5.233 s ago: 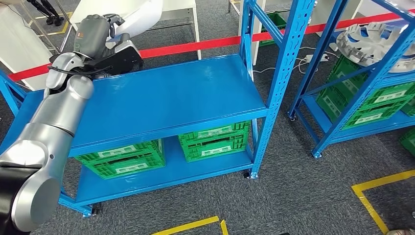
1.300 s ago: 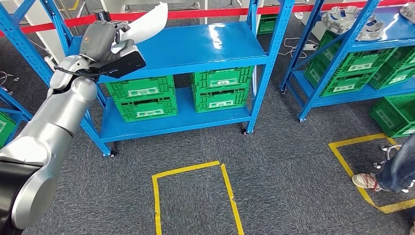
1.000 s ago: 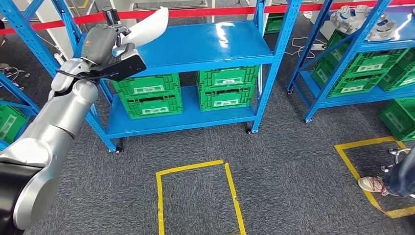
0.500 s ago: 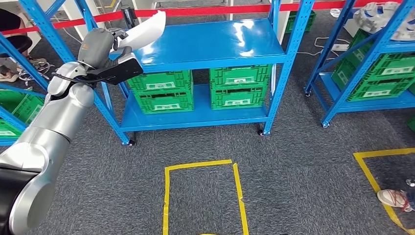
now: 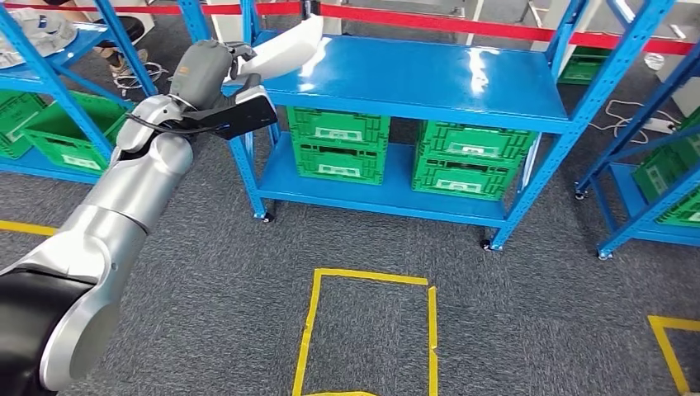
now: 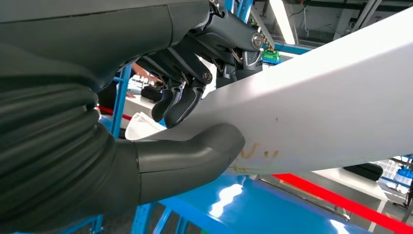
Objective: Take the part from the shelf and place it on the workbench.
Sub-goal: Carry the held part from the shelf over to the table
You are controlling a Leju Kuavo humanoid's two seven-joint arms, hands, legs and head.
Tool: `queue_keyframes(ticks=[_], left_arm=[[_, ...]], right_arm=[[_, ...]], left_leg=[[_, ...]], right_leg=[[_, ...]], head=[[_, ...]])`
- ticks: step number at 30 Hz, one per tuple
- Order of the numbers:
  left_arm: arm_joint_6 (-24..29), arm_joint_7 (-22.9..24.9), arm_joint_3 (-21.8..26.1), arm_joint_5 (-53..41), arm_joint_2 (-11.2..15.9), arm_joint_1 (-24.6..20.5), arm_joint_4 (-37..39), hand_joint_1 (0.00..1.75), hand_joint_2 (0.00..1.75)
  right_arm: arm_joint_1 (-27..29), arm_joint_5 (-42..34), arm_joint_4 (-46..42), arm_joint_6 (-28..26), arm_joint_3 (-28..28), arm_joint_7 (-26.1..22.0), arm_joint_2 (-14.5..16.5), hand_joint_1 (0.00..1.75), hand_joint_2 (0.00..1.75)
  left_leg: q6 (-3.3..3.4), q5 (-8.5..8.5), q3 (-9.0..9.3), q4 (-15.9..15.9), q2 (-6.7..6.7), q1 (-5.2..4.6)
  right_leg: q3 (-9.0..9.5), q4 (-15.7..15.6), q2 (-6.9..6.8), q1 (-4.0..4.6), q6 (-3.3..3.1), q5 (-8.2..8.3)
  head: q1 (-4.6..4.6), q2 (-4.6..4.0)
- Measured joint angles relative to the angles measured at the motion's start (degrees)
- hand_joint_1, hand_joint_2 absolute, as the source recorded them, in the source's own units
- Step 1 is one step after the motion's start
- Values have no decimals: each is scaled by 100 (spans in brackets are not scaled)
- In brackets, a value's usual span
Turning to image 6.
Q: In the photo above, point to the green plastic crate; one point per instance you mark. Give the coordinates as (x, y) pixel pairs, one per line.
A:
(271, 56)

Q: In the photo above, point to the red barrier belt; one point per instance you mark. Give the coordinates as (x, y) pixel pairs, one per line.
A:
(338, 201)

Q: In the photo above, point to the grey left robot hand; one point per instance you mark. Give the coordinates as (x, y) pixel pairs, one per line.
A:
(96, 38)

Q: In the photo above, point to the black case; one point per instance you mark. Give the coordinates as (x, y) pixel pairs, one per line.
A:
(151, 93)

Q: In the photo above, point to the black bag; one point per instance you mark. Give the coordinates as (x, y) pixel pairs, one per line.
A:
(364, 171)

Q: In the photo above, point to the long ceiling light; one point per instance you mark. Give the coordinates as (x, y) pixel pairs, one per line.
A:
(282, 22)

